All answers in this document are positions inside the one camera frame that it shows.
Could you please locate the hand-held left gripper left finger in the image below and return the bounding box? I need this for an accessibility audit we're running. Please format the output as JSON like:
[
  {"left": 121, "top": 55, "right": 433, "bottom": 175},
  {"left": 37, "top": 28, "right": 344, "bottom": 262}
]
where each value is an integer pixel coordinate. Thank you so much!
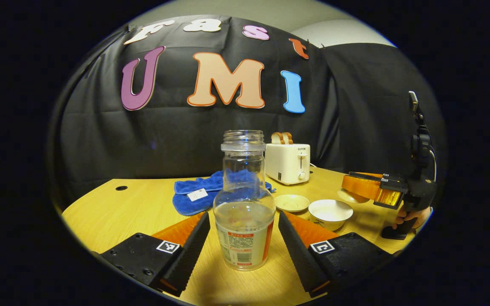
[{"left": 100, "top": 211, "right": 211, "bottom": 297}]

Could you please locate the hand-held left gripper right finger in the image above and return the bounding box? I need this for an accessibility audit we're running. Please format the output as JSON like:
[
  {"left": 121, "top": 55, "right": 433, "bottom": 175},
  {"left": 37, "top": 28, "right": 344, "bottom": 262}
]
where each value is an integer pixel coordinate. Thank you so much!
[{"left": 278, "top": 210, "right": 394, "bottom": 298}]

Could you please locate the cream teacup lid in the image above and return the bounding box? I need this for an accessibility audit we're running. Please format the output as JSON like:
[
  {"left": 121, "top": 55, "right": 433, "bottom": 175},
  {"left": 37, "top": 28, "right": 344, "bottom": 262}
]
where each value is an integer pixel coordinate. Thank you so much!
[{"left": 337, "top": 188, "right": 371, "bottom": 204}]

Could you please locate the cream ceramic teacup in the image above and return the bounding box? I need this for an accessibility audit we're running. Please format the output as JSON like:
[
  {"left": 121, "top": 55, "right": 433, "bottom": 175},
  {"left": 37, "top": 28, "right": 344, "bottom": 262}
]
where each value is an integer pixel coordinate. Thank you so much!
[{"left": 308, "top": 199, "right": 354, "bottom": 232}]

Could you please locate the clear water bottle orange label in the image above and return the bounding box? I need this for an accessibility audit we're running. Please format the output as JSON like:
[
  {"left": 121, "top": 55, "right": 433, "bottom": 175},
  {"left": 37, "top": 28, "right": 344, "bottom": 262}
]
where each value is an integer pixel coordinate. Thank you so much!
[{"left": 213, "top": 130, "right": 276, "bottom": 271}]

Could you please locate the blue towel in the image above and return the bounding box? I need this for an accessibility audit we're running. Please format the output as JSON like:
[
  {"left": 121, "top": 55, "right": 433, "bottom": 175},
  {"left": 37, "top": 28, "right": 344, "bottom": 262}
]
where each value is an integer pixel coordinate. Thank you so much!
[{"left": 173, "top": 170, "right": 276, "bottom": 216}]

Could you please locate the cream ceramic saucer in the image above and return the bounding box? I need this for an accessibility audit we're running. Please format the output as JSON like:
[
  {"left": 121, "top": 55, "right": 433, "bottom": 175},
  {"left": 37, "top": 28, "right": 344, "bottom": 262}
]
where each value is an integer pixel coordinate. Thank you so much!
[{"left": 275, "top": 194, "right": 310, "bottom": 213}]

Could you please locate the cream toaster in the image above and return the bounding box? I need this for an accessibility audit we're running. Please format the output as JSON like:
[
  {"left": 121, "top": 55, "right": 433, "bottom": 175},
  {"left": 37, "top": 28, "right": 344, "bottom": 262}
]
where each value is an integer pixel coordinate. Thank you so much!
[{"left": 265, "top": 143, "right": 311, "bottom": 186}]

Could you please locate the black backdrop cloth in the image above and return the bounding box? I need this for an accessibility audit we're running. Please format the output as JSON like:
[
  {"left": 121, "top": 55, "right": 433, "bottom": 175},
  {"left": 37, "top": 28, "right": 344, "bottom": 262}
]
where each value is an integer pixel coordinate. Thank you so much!
[{"left": 51, "top": 15, "right": 445, "bottom": 204}]

